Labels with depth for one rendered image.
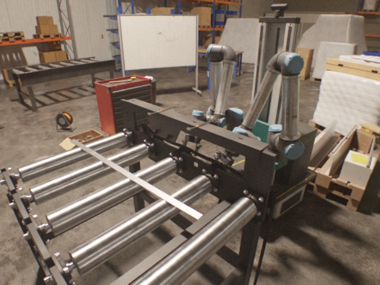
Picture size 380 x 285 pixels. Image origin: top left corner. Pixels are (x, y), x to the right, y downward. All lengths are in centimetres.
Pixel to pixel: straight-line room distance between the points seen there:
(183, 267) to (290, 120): 118
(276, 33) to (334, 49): 719
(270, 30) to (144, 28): 421
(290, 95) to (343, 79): 281
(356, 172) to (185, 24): 490
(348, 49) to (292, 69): 762
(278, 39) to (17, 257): 279
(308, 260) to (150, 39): 528
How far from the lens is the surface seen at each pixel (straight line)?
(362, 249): 264
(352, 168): 286
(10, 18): 1125
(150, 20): 607
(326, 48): 933
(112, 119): 369
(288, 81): 165
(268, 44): 219
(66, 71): 649
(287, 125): 176
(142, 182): 137
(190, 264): 101
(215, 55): 208
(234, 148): 127
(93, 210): 134
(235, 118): 222
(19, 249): 263
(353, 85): 434
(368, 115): 430
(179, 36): 625
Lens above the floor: 170
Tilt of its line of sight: 26 degrees down
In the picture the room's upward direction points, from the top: straight up
